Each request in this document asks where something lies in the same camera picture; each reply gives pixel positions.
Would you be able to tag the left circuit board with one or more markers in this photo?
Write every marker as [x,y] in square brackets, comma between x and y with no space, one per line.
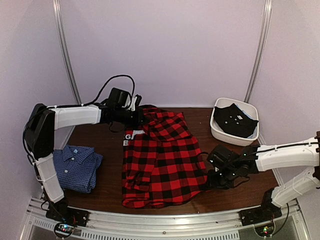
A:
[63,230]

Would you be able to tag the white plastic basin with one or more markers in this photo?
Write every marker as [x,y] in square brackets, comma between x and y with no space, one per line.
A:
[248,109]

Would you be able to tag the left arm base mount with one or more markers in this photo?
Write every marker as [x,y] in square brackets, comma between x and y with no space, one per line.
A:
[61,212]

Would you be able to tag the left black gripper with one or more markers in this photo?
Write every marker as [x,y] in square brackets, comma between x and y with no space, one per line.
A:
[139,115]

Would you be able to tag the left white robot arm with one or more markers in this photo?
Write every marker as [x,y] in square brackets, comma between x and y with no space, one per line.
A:
[38,136]

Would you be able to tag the folded blue checked shirt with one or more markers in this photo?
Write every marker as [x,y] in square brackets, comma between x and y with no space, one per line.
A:
[76,167]

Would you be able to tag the red black plaid shirt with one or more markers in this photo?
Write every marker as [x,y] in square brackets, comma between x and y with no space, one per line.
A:
[162,162]

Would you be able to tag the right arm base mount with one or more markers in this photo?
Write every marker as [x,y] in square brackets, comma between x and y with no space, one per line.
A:
[267,211]

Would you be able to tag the right aluminium frame post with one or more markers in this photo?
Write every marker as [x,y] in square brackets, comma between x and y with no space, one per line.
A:
[263,36]

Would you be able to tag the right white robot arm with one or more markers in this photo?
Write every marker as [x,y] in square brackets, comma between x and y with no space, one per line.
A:
[304,153]

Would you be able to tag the circuit board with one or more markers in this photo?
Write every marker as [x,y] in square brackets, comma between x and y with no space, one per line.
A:
[63,230]
[264,230]

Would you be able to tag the right circuit board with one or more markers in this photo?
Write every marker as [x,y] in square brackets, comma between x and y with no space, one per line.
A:
[264,230]

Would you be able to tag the left aluminium frame post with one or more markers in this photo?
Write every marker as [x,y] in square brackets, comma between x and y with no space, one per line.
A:
[64,50]

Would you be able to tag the aluminium frame post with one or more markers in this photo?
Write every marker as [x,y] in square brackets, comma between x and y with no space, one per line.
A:
[64,50]
[263,36]

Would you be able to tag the black shirt in basin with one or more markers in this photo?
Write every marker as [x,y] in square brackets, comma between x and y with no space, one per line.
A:
[233,121]

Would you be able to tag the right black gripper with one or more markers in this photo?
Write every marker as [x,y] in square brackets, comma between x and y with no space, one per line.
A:
[212,182]

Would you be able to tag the front aluminium rail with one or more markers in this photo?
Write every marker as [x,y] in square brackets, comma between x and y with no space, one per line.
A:
[221,225]

